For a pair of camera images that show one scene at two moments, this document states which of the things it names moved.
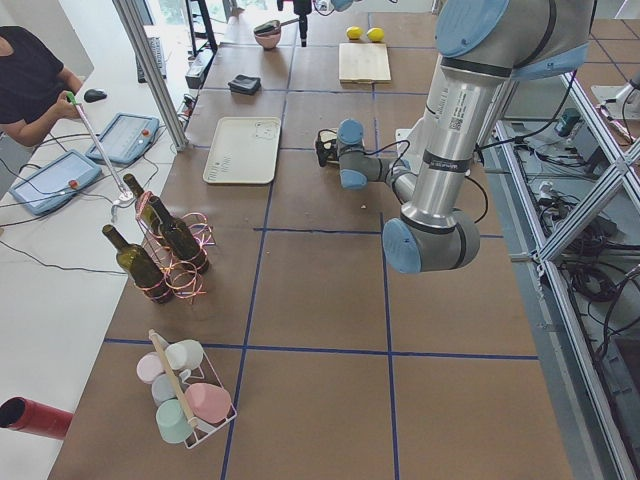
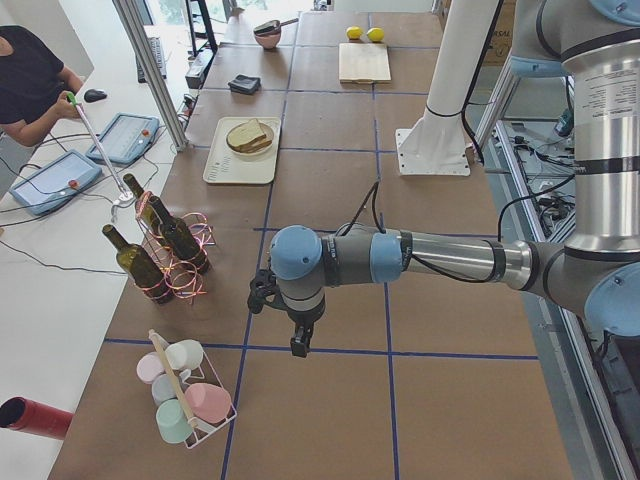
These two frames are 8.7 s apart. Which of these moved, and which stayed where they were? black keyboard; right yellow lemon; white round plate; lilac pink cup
Moved: white round plate
Stayed: lilac pink cup; right yellow lemon; black keyboard
